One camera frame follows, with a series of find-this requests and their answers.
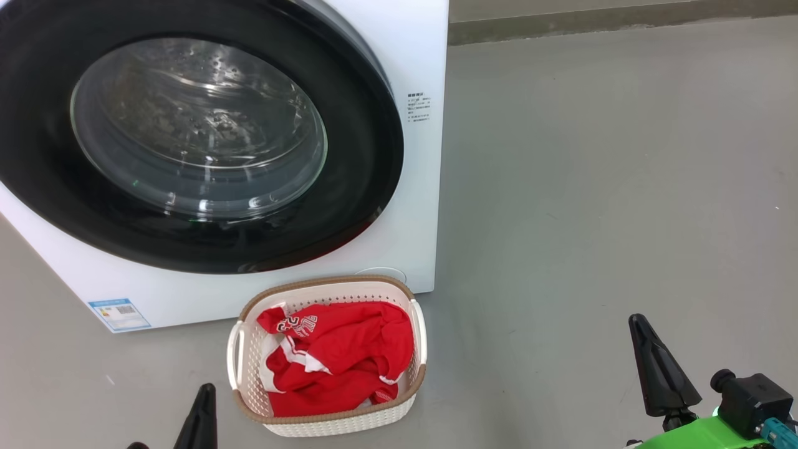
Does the cream basket with brown rim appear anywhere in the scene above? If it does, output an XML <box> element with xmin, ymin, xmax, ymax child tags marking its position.
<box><xmin>226</xmin><ymin>275</ymin><xmax>429</xmax><ymax>438</ymax></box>

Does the blue energy label sticker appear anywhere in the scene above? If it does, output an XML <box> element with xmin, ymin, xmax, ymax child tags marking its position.
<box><xmin>87</xmin><ymin>298</ymin><xmax>153</xmax><ymax>333</ymax></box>

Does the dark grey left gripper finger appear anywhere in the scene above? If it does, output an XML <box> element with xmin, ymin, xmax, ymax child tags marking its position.
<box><xmin>173</xmin><ymin>384</ymin><xmax>218</xmax><ymax>449</ymax></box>

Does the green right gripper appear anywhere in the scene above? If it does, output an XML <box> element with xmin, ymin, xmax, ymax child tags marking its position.
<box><xmin>627</xmin><ymin>314</ymin><xmax>774</xmax><ymax>449</ymax></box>

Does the right arm cable teal plug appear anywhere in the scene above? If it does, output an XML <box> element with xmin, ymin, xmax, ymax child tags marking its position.
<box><xmin>761</xmin><ymin>418</ymin><xmax>798</xmax><ymax>449</ymax></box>

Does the red and white jersey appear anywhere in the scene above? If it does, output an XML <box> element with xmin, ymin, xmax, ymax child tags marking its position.
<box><xmin>257</xmin><ymin>302</ymin><xmax>416</xmax><ymax>418</ymax></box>

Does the white front-load washing machine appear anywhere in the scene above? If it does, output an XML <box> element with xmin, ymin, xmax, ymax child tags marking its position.
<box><xmin>0</xmin><ymin>0</ymin><xmax>450</xmax><ymax>335</ymax></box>

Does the round drain filter cover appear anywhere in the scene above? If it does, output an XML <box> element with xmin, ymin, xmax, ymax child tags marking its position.
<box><xmin>354</xmin><ymin>267</ymin><xmax>408</xmax><ymax>285</ymax></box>

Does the black door with glass bowl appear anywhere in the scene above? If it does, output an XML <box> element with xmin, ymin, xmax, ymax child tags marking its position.
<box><xmin>0</xmin><ymin>0</ymin><xmax>405</xmax><ymax>276</ymax></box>

